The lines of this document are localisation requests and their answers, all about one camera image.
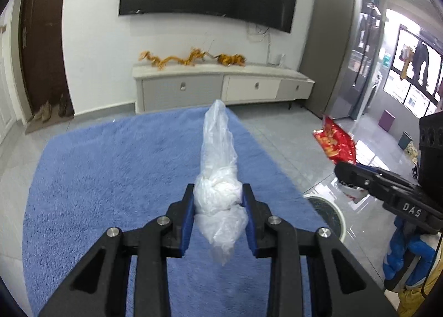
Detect hanging yellow cloth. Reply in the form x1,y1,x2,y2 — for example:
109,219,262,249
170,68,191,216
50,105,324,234
399,46,414,80

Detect white grey television cabinet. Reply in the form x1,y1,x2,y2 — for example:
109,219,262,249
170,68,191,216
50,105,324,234
132,61,315,114

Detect golden dragon decoration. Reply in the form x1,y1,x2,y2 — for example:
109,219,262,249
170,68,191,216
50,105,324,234
139,48,209,70

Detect white round trash bin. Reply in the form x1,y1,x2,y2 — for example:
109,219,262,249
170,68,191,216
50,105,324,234
303,194,347,243

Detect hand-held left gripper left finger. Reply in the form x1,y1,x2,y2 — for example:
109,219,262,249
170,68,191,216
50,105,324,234
38,184,196,317

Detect tall grey cabinet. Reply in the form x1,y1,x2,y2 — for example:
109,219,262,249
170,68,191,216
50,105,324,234
305,0,363,118

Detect brown boots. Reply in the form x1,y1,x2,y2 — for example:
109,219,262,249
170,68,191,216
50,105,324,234
58,94,70,118

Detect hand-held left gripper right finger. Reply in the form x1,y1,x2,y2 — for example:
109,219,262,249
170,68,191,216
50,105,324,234
241,184,398,317

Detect beige shoes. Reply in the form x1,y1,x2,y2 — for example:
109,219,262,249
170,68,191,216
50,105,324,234
34,102,53,123

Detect blue fluffy rug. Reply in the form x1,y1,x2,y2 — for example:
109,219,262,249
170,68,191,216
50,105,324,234
22,105,333,317

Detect glossy grey refrigerator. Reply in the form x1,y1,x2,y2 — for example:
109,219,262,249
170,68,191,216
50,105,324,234
337,2,385,121

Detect small grey bin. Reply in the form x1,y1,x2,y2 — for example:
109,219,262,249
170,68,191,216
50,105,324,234
398,131,413,151

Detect white plastic bag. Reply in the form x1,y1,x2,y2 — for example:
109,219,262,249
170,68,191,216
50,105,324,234
193,99,249,266

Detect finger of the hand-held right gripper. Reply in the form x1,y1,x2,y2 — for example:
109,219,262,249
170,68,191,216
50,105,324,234
334,161,398,207
356,164,421,188

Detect brown door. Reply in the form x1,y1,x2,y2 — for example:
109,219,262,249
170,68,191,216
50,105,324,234
19,0,75,121

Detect hanging dark clothes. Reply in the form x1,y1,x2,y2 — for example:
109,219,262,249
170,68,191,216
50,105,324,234
412,42,432,88

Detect person's right hand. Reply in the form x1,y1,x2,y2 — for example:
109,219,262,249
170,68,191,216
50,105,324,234
383,217,441,290

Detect purple stool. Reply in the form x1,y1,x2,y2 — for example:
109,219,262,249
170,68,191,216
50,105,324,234
378,110,396,132

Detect golden tinsel decoration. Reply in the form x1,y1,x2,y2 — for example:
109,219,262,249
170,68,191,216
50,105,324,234
215,54,247,68

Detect person's right forearm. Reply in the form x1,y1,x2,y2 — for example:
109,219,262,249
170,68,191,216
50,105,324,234
397,269,443,317

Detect red snack bag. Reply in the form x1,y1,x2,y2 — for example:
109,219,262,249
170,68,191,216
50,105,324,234
312,114,368,204

